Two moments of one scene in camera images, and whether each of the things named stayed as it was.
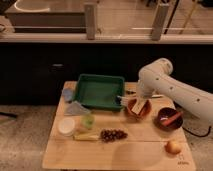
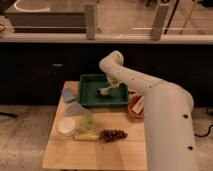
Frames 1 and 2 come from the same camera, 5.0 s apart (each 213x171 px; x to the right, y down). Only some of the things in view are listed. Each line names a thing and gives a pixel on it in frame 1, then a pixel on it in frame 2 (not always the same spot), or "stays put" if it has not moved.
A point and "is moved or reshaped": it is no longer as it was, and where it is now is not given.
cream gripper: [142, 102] -> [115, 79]
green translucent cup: [87, 120] stays put
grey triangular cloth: [76, 109] stays put
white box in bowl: [138, 105] stays put
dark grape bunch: [110, 135] stays put
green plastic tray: [99, 91] is moved or reshaped
